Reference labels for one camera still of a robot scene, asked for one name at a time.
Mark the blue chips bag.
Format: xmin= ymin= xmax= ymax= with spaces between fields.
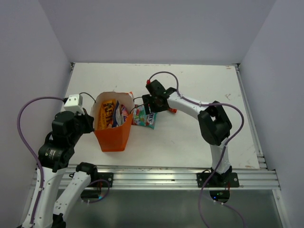
xmin=112 ymin=101 xmax=124 ymax=128

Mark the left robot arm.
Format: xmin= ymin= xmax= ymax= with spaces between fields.
xmin=21 ymin=111 xmax=99 ymax=228

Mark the black base bracket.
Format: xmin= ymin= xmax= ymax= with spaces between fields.
xmin=90 ymin=172 xmax=114 ymax=188
xmin=196 ymin=171 xmax=240 ymax=188

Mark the purple Fox's candy bag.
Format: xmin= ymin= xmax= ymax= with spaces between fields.
xmin=121 ymin=104 xmax=129 ymax=122

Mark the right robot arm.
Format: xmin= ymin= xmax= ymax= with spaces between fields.
xmin=142 ymin=80 xmax=232 ymax=187

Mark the teal Fox's candy bag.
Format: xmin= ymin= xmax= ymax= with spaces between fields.
xmin=132 ymin=105 xmax=157 ymax=129

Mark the orange paper bag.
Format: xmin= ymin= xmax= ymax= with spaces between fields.
xmin=90 ymin=92 xmax=135 ymax=152

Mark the yellow potato chips bag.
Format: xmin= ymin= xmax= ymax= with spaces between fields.
xmin=97 ymin=99 xmax=118 ymax=130

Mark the black right base bracket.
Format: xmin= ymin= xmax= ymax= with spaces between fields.
xmin=196 ymin=171 xmax=240 ymax=188

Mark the aluminium mounting rail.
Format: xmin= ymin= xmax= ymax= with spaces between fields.
xmin=97 ymin=166 xmax=280 ymax=190

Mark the red nuts snack packet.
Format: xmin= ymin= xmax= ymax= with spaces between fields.
xmin=168 ymin=108 xmax=177 ymax=114

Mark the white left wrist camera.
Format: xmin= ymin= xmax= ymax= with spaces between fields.
xmin=63 ymin=94 xmax=83 ymax=113

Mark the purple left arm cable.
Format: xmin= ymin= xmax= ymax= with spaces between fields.
xmin=17 ymin=96 xmax=67 ymax=226

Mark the black left base bracket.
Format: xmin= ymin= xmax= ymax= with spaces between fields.
xmin=90 ymin=172 xmax=114 ymax=188

